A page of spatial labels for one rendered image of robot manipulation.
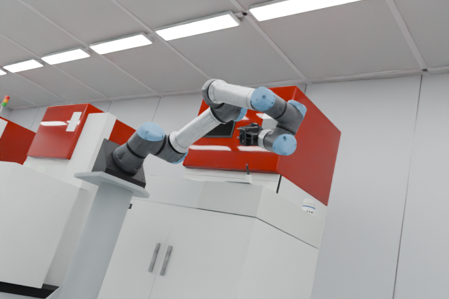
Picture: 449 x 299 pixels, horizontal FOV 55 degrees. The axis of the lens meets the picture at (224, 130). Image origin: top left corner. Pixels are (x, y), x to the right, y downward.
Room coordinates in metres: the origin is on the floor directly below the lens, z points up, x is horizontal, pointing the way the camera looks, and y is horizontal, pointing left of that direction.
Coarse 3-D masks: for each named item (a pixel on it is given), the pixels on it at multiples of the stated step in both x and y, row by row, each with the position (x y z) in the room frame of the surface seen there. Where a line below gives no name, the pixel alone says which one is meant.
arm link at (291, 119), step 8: (288, 104) 1.35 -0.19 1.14; (296, 104) 1.37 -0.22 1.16; (288, 112) 1.35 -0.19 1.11; (296, 112) 1.37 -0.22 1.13; (304, 112) 1.39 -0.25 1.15; (280, 120) 1.37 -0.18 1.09; (288, 120) 1.37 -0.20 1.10; (296, 120) 1.38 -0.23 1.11; (288, 128) 1.39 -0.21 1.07; (296, 128) 1.40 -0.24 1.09
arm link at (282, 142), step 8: (280, 128) 1.40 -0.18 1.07; (264, 136) 1.46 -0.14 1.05; (272, 136) 1.42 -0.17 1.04; (280, 136) 1.39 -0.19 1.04; (288, 136) 1.38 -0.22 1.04; (264, 144) 1.47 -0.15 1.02; (272, 144) 1.42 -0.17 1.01; (280, 144) 1.38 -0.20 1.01; (288, 144) 1.39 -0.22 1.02; (296, 144) 1.41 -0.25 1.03; (280, 152) 1.40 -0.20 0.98; (288, 152) 1.40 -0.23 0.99
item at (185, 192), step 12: (156, 180) 2.32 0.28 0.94; (168, 180) 2.26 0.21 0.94; (180, 180) 2.20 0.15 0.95; (192, 180) 2.14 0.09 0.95; (156, 192) 2.30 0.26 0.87; (168, 192) 2.24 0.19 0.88; (180, 192) 2.18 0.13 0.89; (192, 192) 2.13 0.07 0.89; (180, 204) 2.17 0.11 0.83; (192, 204) 2.11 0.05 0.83
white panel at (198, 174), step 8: (192, 168) 3.05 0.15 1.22; (184, 176) 3.09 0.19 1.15; (192, 176) 3.03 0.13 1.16; (200, 176) 2.98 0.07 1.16; (208, 176) 2.93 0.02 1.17; (216, 176) 2.89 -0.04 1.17; (224, 176) 2.84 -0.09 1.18; (232, 176) 2.79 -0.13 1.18; (240, 176) 2.75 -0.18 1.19; (256, 176) 2.66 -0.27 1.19; (264, 176) 2.62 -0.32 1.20; (272, 176) 2.58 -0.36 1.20; (280, 176) 2.55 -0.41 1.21; (264, 184) 2.61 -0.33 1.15; (272, 184) 2.57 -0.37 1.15
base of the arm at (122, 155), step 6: (126, 144) 1.94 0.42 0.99; (120, 150) 1.96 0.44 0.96; (126, 150) 1.94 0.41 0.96; (132, 150) 1.93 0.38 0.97; (114, 156) 1.97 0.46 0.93; (120, 156) 1.96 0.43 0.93; (126, 156) 1.95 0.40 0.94; (132, 156) 1.94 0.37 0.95; (138, 156) 1.95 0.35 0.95; (120, 162) 1.96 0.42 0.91; (126, 162) 1.96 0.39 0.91; (132, 162) 1.96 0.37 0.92; (138, 162) 1.97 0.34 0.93; (126, 168) 1.97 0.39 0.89; (132, 168) 1.98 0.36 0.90; (138, 168) 2.02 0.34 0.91
